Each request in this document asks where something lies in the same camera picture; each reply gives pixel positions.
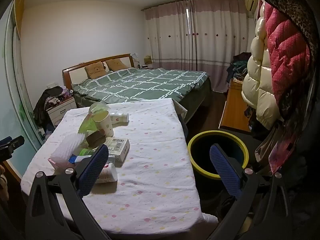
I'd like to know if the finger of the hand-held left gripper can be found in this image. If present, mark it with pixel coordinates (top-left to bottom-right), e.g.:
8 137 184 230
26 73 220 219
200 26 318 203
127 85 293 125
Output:
0 135 25 162

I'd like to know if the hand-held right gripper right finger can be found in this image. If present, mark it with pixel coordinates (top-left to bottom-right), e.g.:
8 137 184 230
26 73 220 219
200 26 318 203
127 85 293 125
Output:
209 144 298 240

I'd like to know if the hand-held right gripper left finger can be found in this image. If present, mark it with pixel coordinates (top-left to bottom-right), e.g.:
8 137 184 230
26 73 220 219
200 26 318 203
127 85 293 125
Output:
25 144 110 240

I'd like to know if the white bottle pink print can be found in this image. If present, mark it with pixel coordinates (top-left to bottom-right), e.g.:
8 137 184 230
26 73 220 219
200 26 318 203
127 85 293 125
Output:
95 162 118 183

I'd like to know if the yellow rimmed waste bin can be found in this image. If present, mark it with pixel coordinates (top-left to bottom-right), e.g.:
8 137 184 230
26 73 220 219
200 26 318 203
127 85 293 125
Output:
187 130 250 198

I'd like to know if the brown wrapper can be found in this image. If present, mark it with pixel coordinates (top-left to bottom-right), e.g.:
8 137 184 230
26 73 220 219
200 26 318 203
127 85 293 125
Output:
86 130 107 148

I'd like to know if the white carton box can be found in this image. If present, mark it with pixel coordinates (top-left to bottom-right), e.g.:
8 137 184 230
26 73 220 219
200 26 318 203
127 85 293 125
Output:
104 137 130 162

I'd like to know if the pink tissue box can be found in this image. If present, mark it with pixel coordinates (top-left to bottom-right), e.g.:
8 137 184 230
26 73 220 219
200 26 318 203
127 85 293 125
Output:
48 132 84 169

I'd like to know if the green plastic packet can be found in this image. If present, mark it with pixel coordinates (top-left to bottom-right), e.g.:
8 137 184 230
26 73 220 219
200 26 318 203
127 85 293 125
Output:
78 115 97 143

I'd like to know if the beige paper cup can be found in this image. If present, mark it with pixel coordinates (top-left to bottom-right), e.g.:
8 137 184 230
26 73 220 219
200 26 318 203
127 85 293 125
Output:
92 111 114 137

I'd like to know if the small white bottle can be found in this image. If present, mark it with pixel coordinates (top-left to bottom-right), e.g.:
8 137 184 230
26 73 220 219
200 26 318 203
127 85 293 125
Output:
109 112 129 125

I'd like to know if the person's left hand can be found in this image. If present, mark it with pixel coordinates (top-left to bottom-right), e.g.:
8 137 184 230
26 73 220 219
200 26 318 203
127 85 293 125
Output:
0 165 8 199

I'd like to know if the beige bag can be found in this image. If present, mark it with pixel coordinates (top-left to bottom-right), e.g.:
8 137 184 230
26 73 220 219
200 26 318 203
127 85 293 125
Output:
254 126 279 167

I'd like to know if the sliding wardrobe door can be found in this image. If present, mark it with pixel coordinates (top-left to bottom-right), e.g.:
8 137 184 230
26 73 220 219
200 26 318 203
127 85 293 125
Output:
0 5 43 155

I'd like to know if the dark clothes heap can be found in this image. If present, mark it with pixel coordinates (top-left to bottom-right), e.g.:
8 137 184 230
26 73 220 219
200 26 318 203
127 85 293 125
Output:
34 86 64 130

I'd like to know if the white dotted tablecloth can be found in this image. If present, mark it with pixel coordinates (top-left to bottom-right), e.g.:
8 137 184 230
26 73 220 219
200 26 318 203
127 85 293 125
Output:
20 98 218 232

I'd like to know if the pink floral cloth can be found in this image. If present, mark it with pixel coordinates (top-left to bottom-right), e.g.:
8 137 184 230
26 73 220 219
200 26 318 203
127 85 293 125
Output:
269 130 298 175

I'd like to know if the wooden desk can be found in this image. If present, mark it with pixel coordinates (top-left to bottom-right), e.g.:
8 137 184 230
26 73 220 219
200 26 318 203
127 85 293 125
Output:
219 79 252 133

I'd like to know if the white nightstand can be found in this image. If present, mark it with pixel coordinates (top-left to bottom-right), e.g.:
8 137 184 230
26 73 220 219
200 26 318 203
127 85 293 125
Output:
47 96 77 128

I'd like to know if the cream puffer jacket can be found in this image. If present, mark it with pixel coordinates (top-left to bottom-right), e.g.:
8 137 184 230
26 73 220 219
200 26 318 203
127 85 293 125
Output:
241 4 280 130

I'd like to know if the wooden bed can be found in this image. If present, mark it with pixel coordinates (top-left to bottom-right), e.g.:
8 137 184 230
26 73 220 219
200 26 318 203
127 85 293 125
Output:
62 53 213 123

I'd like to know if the brown bear face pillow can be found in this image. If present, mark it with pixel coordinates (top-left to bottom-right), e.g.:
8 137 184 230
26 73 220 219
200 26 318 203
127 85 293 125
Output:
105 58 129 72
84 62 107 78

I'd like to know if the green checked duvet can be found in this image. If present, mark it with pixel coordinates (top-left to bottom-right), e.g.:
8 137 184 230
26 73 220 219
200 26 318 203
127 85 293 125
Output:
71 67 209 104

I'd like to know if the pile of mixed clothes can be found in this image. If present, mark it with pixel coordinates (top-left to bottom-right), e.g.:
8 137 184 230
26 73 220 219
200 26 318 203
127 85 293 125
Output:
226 52 252 83

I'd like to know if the white and mauve curtain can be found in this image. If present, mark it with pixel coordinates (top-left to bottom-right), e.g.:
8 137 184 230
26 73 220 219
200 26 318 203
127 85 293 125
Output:
144 0 255 93

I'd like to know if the cream air conditioner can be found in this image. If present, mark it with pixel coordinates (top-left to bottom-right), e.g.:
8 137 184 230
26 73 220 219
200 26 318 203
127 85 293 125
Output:
244 0 259 18

